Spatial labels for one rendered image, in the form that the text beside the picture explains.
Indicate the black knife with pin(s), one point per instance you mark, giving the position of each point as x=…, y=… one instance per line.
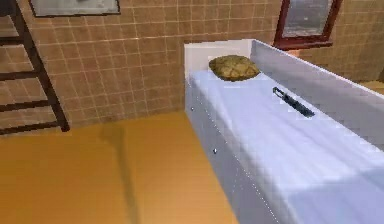
x=294, y=102

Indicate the brown round bread loaf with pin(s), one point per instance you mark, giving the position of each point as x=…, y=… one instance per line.
x=234, y=68

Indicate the white kitchen counter cabinet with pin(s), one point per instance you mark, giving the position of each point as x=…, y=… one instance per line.
x=266, y=160

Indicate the red framed window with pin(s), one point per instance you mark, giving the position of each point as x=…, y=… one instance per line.
x=308, y=20

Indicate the dark brown wooden shelf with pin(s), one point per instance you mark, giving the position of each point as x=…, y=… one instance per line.
x=36, y=70

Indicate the dark framed wall picture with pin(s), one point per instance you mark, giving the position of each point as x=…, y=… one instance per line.
x=75, y=6

